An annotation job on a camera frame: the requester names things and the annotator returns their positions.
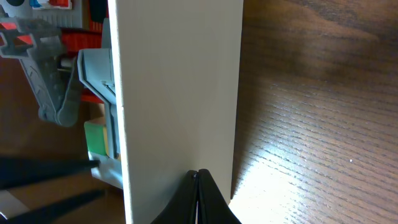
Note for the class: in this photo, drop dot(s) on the yellow grey toy truck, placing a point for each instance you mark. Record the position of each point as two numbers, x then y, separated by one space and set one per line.
95 71

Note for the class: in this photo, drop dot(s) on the red toy fire truck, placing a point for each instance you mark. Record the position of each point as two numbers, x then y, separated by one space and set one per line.
46 37

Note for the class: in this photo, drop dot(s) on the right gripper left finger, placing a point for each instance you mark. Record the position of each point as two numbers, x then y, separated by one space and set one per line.
182 207

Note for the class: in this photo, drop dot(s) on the white cardboard box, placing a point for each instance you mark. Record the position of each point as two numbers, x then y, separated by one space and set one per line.
176 71

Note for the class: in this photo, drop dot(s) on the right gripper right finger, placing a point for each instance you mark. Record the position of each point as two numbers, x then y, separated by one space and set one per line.
212 207

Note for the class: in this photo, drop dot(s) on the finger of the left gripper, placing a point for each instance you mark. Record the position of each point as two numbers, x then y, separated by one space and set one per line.
18 172
52 212

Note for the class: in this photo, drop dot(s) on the multicolour puzzle cube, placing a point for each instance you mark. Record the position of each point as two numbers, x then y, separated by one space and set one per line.
96 136

